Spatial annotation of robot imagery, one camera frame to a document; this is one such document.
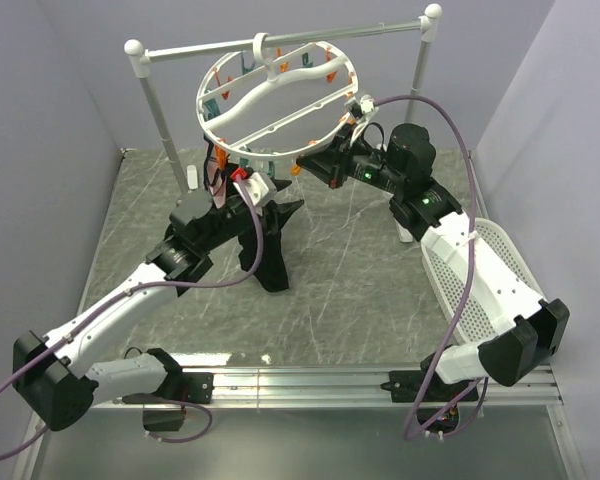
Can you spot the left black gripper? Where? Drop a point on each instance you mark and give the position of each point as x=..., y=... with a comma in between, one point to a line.
x=285, y=207

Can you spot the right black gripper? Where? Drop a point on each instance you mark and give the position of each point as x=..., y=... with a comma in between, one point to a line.
x=333, y=163

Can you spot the black underwear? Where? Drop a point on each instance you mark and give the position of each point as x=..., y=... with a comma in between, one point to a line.
x=271, y=272

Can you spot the white round clip hanger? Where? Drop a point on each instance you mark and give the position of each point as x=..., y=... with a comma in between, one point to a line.
x=273, y=105

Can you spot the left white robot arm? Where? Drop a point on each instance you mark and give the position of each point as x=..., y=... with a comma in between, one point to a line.
x=60, y=374

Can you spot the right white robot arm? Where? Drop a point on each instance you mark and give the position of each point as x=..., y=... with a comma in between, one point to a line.
x=526, y=328

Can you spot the pink underwear on hanger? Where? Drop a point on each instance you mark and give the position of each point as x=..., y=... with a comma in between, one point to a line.
x=214, y=173

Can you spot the white perforated plastic basket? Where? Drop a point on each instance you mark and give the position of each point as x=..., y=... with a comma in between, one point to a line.
x=503, y=287

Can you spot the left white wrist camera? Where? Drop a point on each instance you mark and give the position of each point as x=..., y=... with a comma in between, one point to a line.
x=256, y=187

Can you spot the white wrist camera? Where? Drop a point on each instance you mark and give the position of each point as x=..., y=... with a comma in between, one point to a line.
x=256, y=187
x=360, y=112

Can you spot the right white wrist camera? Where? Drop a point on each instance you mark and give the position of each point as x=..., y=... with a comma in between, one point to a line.
x=360, y=112

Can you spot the aluminium mounting rail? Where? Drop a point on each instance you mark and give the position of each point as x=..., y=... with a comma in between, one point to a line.
x=321, y=387

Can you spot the white drying rack frame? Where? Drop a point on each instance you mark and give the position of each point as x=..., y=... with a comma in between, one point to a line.
x=141, y=60

